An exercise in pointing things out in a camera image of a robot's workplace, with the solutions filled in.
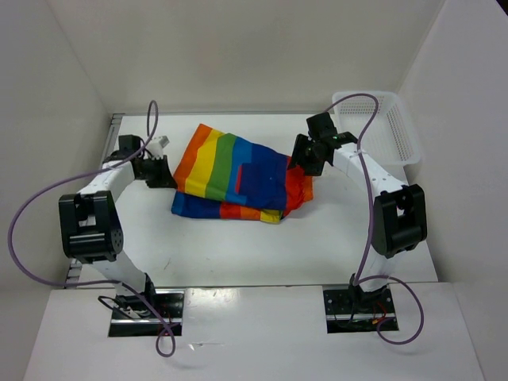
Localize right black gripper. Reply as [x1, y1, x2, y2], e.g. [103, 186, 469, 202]
[287, 133, 326, 176]

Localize rainbow striped shorts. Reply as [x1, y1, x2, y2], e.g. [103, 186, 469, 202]
[171, 124, 314, 224]

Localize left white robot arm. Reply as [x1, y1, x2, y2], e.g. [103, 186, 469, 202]
[59, 135, 177, 318]

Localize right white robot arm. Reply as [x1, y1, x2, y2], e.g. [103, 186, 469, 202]
[288, 112, 427, 312]

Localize white perforated plastic basket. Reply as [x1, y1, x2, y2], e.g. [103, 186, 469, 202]
[332, 90, 421, 167]

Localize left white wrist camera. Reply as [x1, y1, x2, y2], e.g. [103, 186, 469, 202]
[145, 136, 169, 159]

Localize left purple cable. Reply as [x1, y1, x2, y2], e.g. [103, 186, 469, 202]
[7, 99, 177, 358]

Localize purple cable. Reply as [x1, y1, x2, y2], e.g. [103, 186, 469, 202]
[324, 93, 424, 345]
[7, 99, 177, 358]

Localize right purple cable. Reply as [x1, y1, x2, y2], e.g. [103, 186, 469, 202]
[324, 93, 424, 345]

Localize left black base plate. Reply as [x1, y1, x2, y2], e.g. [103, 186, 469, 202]
[103, 289, 185, 337]

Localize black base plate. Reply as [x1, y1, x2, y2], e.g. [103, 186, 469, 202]
[103, 289, 185, 337]
[323, 287, 398, 334]

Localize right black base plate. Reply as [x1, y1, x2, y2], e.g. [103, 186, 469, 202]
[323, 287, 398, 334]

